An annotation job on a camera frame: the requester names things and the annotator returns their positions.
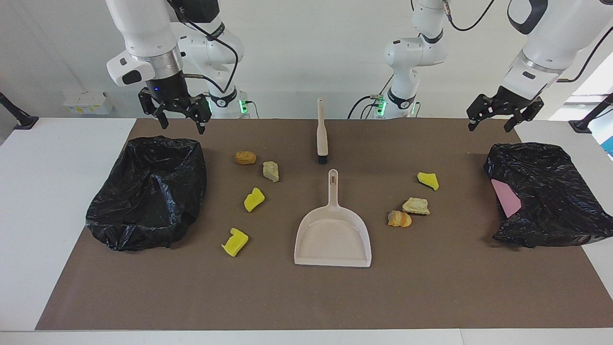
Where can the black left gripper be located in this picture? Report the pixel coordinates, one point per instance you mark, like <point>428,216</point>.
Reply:
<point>507,103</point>

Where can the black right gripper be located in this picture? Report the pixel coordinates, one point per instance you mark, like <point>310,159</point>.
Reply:
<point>167,88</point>

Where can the yellow sponge piece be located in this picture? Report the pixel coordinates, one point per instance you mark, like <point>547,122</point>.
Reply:
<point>234,243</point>
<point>427,180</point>
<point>254,200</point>

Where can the beige sponge chunk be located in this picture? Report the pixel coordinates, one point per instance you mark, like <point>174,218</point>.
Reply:
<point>415,206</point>

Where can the beige hand brush black bristles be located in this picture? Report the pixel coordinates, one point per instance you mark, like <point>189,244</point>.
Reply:
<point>322,134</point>

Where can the beige plastic dustpan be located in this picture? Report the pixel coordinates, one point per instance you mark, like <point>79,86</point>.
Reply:
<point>333,239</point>

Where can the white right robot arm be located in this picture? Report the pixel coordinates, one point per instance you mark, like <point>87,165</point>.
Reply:
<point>143,28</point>

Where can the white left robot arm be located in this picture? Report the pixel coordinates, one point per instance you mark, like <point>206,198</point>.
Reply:
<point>550,43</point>

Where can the black trash bag bin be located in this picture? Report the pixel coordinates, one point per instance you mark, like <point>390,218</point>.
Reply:
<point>143,191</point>

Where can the black trash bag over pink bin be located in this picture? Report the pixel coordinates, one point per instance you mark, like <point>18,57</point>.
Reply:
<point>550,191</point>

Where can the pink sheet in bag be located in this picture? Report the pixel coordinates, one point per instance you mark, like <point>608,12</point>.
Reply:
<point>506,199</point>

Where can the black clamp stand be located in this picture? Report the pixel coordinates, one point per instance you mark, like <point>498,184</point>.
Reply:
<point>21,120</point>
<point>584,123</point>

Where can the blue object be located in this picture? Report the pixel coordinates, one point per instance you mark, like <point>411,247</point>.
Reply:
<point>609,146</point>

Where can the brown table mat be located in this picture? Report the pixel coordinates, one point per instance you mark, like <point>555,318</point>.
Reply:
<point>431,287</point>

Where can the white wall socket box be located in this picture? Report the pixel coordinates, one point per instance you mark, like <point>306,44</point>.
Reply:
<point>87,103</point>

